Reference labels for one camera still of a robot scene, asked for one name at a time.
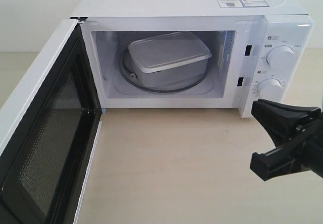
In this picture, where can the blue white label sticker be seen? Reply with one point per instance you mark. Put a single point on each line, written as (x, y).
(242, 3)

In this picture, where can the white upper power knob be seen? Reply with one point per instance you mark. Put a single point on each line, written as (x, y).
(281, 57)

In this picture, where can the white Midea microwave oven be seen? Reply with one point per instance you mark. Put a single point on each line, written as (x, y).
(238, 38)

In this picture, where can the glass turntable plate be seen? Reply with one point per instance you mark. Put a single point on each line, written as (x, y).
(126, 82)

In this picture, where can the translucent plastic lidded container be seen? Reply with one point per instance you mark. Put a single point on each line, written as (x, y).
(168, 58)

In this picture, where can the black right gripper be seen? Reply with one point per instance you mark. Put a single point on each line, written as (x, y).
(293, 154)

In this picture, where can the white microwave door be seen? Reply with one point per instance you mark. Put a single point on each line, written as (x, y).
(49, 129)

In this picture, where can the white lower timer knob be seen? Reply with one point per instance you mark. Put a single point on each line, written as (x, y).
(269, 89)

